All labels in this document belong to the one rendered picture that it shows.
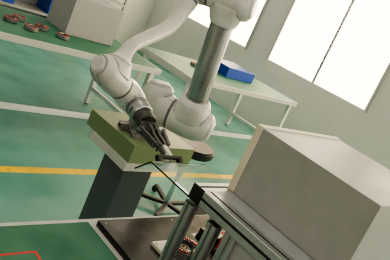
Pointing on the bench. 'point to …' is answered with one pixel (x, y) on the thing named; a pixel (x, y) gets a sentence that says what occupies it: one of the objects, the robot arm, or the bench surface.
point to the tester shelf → (245, 223)
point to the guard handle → (169, 158)
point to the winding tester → (317, 193)
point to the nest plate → (159, 245)
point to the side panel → (232, 251)
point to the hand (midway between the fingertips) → (166, 154)
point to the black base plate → (144, 234)
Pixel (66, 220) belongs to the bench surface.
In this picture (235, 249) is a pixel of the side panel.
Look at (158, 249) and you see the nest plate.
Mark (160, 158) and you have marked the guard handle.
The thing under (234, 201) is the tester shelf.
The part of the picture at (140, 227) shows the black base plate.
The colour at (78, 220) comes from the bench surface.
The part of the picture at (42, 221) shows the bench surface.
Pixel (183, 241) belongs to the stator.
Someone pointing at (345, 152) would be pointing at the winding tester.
